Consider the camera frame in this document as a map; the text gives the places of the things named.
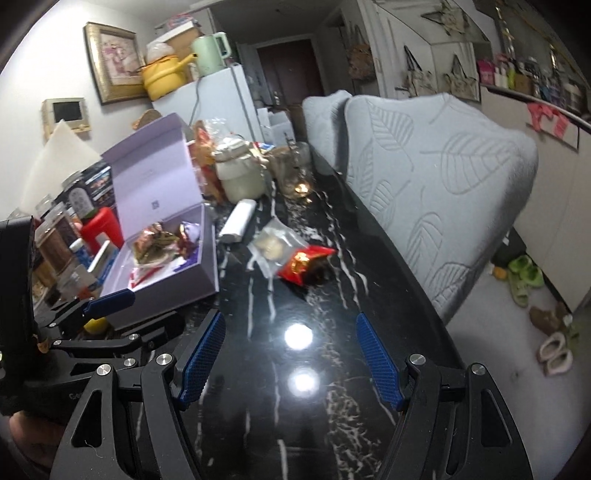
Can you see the white foam sheet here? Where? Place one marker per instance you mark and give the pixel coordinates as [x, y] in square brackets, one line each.
[57, 161]

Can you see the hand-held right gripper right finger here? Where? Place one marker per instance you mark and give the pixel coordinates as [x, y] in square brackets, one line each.
[376, 360]

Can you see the green electric kettle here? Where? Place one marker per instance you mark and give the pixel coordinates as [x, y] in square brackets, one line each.
[210, 55]

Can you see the dark brown door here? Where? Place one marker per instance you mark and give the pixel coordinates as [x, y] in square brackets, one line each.
[288, 69]

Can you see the lavender gift box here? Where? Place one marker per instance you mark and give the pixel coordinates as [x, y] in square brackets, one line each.
[157, 175]

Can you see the white fridge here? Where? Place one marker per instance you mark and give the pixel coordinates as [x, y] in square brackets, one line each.
[217, 101]

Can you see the white flat box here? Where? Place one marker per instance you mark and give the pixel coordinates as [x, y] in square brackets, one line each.
[104, 258]

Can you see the large grey leaf chair cover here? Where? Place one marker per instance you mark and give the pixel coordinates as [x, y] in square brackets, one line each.
[443, 184]

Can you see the brown gold snack packet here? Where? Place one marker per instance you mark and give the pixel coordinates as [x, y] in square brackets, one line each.
[154, 242]

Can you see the black printed carton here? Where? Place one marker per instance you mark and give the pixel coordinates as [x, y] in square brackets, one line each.
[94, 184]

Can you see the beige slipper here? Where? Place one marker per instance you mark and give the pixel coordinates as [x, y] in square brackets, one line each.
[551, 346]
[559, 362]

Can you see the small orange toy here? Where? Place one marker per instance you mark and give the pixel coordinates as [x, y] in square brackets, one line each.
[499, 272]

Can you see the green slipper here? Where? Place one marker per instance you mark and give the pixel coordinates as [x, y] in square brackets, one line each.
[528, 272]
[519, 293]

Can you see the dark red snack packet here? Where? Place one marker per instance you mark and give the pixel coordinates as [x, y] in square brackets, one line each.
[189, 242]

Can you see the yellow cooking pot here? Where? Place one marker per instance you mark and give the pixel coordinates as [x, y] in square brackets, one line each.
[164, 78]

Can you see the orange patterned snack bag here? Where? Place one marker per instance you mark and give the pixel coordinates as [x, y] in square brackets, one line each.
[205, 157]

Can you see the brown slipper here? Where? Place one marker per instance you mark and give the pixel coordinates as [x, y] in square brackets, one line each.
[547, 319]

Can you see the white storage box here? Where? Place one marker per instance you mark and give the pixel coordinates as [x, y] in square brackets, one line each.
[280, 127]

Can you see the red plastic container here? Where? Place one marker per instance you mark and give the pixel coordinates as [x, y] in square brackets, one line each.
[104, 228]

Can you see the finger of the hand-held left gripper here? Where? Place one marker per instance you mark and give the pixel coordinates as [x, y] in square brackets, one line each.
[152, 330]
[111, 302]

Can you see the white cabinet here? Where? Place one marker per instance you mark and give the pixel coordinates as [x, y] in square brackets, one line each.
[392, 27]

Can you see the row of bottles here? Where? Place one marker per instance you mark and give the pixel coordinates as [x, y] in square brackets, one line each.
[531, 76]

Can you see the cardboard box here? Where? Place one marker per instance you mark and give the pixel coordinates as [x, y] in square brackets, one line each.
[187, 39]

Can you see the brown woven bag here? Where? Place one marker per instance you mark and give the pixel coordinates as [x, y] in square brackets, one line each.
[360, 60]

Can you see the small grey leaf chair cover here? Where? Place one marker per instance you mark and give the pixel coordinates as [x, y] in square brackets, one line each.
[325, 124]

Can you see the clear cookie packet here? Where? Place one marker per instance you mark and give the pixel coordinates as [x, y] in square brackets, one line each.
[274, 244]

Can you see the person's left hand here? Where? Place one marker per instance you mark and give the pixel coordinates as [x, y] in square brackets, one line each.
[34, 438]

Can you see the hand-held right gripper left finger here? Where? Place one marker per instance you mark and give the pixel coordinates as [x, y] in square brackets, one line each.
[201, 360]

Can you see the beige intercom panel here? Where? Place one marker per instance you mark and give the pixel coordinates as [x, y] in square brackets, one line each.
[64, 115]

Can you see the red white snack packet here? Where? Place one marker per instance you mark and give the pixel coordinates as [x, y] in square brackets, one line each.
[144, 276]

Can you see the pink cloth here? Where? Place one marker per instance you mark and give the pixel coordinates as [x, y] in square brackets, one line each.
[547, 117]

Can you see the white ceramic pot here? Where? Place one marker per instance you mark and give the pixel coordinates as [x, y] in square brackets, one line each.
[240, 177]

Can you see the gold picture frame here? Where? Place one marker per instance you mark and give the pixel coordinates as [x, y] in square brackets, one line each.
[115, 62]

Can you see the glass cup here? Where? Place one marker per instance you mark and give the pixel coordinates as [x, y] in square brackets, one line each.
[298, 170]

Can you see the beige tote bag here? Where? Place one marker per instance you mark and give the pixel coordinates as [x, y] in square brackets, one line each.
[461, 83]
[418, 76]

